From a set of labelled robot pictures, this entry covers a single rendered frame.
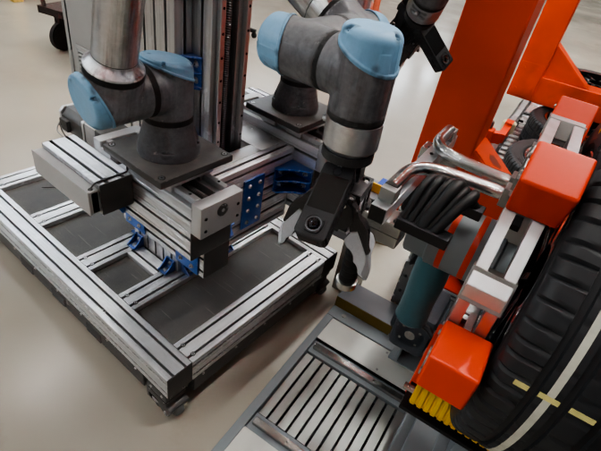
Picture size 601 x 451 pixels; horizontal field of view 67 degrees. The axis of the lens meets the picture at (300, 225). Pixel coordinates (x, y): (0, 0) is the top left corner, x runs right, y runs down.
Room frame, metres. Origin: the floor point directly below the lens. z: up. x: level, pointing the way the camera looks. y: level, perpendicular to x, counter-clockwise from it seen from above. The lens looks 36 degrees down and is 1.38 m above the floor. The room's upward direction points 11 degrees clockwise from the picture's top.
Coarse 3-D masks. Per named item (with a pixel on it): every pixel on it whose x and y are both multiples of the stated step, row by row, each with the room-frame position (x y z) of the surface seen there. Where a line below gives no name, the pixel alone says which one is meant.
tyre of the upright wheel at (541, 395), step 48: (576, 240) 0.50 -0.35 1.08; (576, 288) 0.45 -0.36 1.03; (528, 336) 0.43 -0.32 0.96; (576, 336) 0.42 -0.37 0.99; (480, 384) 0.44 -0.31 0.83; (528, 384) 0.40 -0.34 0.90; (576, 384) 0.39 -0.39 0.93; (480, 432) 0.42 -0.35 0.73; (528, 432) 0.38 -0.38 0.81; (576, 432) 0.36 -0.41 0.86
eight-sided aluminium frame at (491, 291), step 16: (544, 128) 0.82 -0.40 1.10; (560, 128) 0.81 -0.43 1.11; (576, 128) 0.79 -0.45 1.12; (560, 144) 0.81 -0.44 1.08; (576, 144) 0.72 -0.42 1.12; (528, 160) 0.64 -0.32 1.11; (496, 224) 0.57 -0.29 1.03; (496, 240) 0.55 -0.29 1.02; (528, 240) 0.55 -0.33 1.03; (480, 256) 0.54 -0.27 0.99; (512, 256) 0.56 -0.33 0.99; (528, 256) 0.53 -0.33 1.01; (480, 272) 0.52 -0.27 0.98; (496, 272) 0.53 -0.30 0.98; (512, 272) 0.51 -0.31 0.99; (464, 288) 0.51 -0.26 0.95; (480, 288) 0.50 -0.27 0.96; (496, 288) 0.50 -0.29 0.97; (512, 288) 0.50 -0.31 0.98; (464, 304) 0.50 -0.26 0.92; (480, 304) 0.49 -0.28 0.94; (496, 304) 0.49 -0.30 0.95; (464, 320) 0.80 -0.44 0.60; (480, 320) 0.49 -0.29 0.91; (480, 336) 0.48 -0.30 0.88
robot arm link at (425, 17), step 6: (408, 6) 1.06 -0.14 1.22; (414, 6) 1.03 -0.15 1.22; (408, 12) 1.05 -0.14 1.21; (414, 12) 1.04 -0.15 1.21; (420, 12) 1.03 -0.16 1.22; (426, 12) 1.02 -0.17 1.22; (438, 12) 1.03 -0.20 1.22; (414, 18) 1.04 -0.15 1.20; (420, 18) 1.04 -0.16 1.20; (426, 18) 1.03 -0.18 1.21; (432, 18) 1.04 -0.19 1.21; (438, 18) 1.06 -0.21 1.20; (420, 24) 1.05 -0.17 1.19; (426, 24) 1.04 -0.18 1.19
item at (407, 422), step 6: (408, 414) 0.82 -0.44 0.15; (402, 420) 0.78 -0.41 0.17; (408, 420) 0.80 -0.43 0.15; (414, 420) 0.80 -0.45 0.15; (402, 426) 0.77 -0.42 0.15; (408, 426) 0.78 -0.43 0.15; (396, 432) 0.74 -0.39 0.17; (402, 432) 0.75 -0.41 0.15; (408, 432) 0.76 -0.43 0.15; (396, 438) 0.73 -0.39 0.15; (402, 438) 0.73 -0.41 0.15; (390, 444) 0.72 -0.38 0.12; (396, 444) 0.71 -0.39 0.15; (402, 444) 0.72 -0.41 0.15; (390, 450) 0.69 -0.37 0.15; (396, 450) 0.69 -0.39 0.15
